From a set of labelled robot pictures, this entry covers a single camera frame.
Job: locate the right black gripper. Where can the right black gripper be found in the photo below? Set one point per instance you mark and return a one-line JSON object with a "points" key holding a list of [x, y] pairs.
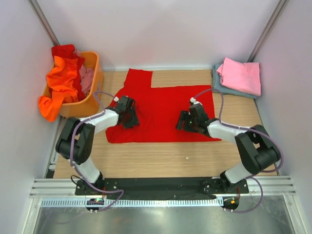
{"points": [[184, 117]]}

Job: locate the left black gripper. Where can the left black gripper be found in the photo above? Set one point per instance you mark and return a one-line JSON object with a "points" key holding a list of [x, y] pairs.
{"points": [[134, 121]]}

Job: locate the red t-shirt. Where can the red t-shirt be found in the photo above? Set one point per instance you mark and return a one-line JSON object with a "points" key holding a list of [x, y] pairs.
{"points": [[157, 109]]}

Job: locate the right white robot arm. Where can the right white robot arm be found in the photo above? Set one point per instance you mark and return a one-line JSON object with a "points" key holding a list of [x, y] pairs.
{"points": [[257, 150]]}

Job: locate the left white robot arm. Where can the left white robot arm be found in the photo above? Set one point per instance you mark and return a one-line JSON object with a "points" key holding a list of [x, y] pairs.
{"points": [[76, 138]]}

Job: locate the orange plastic laundry basket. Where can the orange plastic laundry basket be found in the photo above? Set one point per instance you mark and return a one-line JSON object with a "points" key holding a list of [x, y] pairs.
{"points": [[89, 106]]}

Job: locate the folded grey-blue t-shirt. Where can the folded grey-blue t-shirt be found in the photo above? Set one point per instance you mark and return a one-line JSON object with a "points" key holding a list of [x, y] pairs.
{"points": [[216, 84]]}

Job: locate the dusty pink shirt in basket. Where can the dusty pink shirt in basket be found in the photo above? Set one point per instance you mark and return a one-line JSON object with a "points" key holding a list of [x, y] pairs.
{"points": [[86, 79]]}

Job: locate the folded pink t-shirt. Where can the folded pink t-shirt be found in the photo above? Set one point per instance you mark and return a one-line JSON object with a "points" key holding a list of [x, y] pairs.
{"points": [[242, 77]]}

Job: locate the orange t-shirt in basket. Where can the orange t-shirt in basket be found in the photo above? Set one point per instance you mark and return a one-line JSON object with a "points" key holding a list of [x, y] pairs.
{"points": [[61, 81]]}

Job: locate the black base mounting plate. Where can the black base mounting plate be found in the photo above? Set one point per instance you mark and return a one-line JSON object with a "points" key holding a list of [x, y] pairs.
{"points": [[173, 188]]}

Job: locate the dark red shirt in basket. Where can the dark red shirt in basket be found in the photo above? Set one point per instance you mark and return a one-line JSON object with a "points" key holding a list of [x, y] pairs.
{"points": [[70, 52]]}

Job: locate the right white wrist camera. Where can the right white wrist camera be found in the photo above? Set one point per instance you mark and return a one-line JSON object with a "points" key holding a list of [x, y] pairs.
{"points": [[193, 101]]}

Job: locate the white slotted cable duct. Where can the white slotted cable duct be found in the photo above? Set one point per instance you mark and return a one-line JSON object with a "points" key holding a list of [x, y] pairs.
{"points": [[101, 203]]}

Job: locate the left aluminium frame post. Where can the left aluminium frame post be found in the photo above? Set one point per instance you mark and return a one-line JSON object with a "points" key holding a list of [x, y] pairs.
{"points": [[43, 20]]}

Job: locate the aluminium frame post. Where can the aluminium frame post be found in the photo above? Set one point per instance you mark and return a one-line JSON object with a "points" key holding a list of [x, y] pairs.
{"points": [[277, 12], [43, 20]]}

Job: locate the right aluminium frame post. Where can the right aluminium frame post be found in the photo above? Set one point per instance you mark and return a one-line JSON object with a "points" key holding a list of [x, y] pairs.
{"points": [[277, 12]]}

